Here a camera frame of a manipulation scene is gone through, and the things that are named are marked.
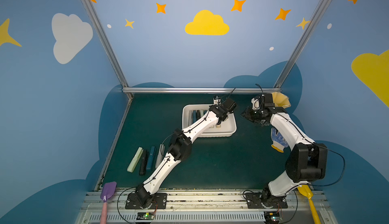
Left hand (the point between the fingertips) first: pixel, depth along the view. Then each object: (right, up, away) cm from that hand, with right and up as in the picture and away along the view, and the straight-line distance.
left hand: (222, 112), depth 96 cm
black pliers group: (-47, -29, -12) cm, 56 cm away
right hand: (+13, -1, -6) cm, 14 cm away
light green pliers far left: (-52, -28, -11) cm, 60 cm away
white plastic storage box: (+4, -11, +6) cm, 13 cm away
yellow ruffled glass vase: (+37, +8, -2) cm, 37 cm away
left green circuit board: (-42, -49, -25) cm, 69 cm away
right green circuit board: (+19, -50, -24) cm, 59 cm away
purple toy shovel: (-62, -40, -21) cm, 77 cm away
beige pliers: (-2, -10, +6) cm, 11 cm away
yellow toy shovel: (+39, -40, -19) cm, 60 cm away
